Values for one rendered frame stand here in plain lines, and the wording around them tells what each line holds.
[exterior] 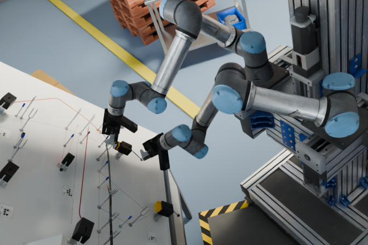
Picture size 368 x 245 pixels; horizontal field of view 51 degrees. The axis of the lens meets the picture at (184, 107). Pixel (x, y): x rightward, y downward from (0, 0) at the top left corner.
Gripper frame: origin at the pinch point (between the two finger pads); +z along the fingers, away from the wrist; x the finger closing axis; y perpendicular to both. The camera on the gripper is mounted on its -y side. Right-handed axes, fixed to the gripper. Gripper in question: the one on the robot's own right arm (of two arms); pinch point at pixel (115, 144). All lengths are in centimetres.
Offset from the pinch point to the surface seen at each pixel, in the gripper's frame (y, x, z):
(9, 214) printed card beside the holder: 35, 50, -8
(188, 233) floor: -62, -21, 100
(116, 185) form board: -2.5, 18.1, 8.9
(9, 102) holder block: 46, 7, -23
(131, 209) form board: -10.3, 27.9, 12.6
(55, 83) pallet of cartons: 58, -200, 115
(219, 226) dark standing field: -83, -21, 89
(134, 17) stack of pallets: -16, -284, 66
